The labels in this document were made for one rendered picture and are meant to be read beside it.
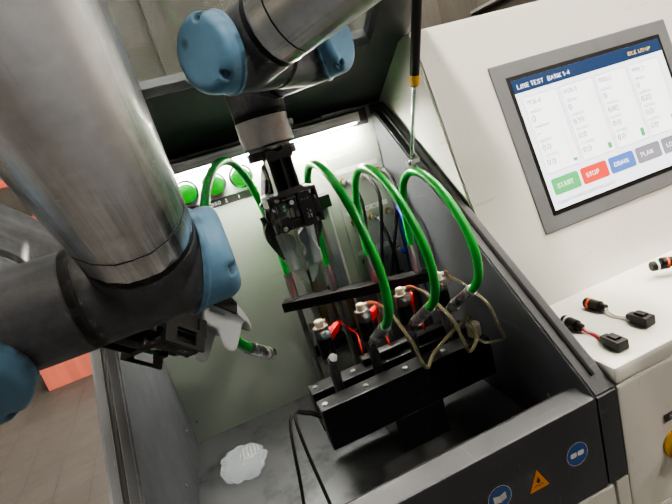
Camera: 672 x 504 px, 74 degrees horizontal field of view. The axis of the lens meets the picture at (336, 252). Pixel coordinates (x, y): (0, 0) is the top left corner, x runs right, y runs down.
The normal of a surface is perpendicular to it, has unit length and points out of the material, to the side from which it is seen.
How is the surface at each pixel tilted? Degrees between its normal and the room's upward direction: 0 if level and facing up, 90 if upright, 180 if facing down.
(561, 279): 76
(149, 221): 131
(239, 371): 90
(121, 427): 43
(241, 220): 90
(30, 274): 37
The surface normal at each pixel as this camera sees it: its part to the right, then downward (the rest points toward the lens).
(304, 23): -0.07, 0.87
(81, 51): 0.88, 0.41
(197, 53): -0.49, 0.36
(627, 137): 0.23, -0.07
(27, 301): 0.16, -0.28
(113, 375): 0.00, -0.58
